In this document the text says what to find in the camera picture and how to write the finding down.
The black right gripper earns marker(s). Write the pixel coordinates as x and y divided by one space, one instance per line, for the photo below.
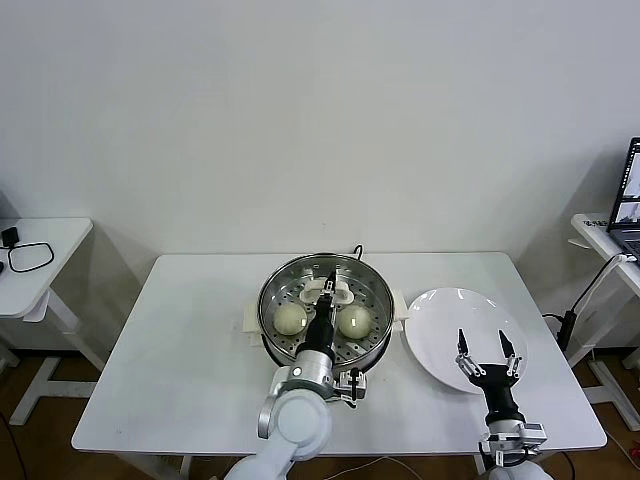
497 387

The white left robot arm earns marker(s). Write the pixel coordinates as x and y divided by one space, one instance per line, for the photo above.
300 425

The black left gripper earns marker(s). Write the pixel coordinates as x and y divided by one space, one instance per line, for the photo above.
320 330

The white steamed baozi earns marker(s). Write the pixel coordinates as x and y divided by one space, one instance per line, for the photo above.
290 320
355 322

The white round plate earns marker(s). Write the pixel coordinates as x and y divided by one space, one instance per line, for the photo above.
435 340

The white laptop side table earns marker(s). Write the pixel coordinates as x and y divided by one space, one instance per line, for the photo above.
592 232

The round glass pot lid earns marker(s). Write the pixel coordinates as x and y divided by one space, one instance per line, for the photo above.
310 295

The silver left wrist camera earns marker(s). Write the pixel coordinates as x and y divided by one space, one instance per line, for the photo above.
350 387

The small black adapter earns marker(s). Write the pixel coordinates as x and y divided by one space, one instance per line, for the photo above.
10 236

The open grey laptop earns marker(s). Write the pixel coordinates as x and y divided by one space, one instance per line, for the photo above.
627 200

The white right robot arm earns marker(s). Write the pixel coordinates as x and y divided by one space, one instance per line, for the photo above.
505 432

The stainless steel steamer basket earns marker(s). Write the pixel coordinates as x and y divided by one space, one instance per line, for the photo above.
375 346

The white electric cooker base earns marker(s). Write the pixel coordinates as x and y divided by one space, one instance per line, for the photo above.
400 310

